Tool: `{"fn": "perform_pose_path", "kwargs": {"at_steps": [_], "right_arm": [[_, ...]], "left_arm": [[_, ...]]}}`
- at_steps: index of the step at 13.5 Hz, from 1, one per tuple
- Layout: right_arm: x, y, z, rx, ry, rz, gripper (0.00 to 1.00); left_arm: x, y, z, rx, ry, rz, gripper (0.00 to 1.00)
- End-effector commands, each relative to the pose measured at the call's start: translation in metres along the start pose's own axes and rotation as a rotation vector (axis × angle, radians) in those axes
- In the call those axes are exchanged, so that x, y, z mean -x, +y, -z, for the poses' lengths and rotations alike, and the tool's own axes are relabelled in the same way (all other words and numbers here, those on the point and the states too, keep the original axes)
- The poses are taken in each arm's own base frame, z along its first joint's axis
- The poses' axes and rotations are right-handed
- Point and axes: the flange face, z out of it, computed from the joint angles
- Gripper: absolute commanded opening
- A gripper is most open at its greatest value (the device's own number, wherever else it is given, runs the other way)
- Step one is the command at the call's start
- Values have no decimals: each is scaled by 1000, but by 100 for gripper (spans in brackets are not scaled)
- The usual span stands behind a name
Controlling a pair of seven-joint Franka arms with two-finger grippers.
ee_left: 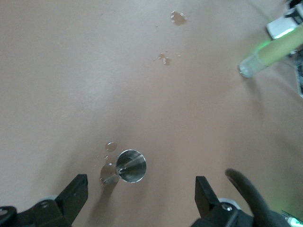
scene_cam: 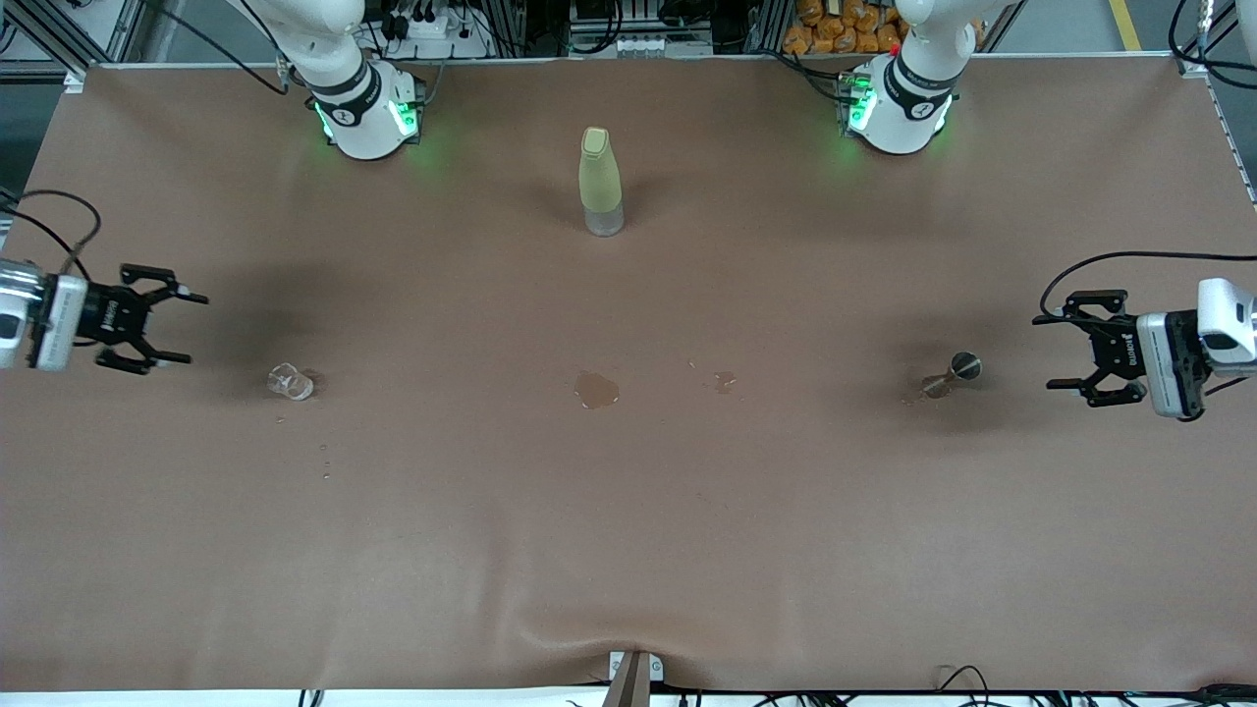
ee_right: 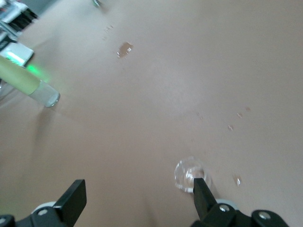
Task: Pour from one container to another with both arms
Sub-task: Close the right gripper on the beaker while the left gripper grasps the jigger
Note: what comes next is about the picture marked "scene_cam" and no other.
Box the small clear glass cup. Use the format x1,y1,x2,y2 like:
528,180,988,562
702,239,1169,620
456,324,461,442
268,362,316,402

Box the large brown liquid puddle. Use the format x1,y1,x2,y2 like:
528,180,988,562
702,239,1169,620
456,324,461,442
574,370,623,410

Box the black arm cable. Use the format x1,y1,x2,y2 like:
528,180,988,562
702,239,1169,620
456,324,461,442
1039,249,1257,317
0,189,103,284

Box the orange snack packs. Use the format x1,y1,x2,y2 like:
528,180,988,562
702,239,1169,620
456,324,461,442
783,0,909,56

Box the yellow-green bottle with clear base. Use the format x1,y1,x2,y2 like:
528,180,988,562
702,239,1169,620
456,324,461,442
578,126,627,238

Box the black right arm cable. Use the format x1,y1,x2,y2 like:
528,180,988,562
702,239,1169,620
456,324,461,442
0,189,103,284

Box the metal table edge bracket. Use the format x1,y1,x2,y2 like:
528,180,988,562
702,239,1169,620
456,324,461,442
607,649,666,707

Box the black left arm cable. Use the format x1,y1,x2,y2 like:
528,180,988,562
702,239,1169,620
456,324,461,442
1039,249,1257,317

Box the white connector strip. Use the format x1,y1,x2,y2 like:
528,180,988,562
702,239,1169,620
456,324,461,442
570,32,714,59

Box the aluminium frame post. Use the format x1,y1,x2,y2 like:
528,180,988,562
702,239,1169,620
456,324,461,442
1175,0,1257,207
0,0,148,87

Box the thin black cable loop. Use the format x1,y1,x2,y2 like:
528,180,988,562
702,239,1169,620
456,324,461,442
936,665,995,707

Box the steel hourglass measuring jigger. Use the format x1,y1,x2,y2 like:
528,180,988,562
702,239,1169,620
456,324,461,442
921,351,983,400

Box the white power strip with plugs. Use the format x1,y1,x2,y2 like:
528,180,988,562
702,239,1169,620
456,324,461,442
378,5,492,62

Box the brown table cover mat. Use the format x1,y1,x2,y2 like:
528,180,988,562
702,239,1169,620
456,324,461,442
0,54,1257,693

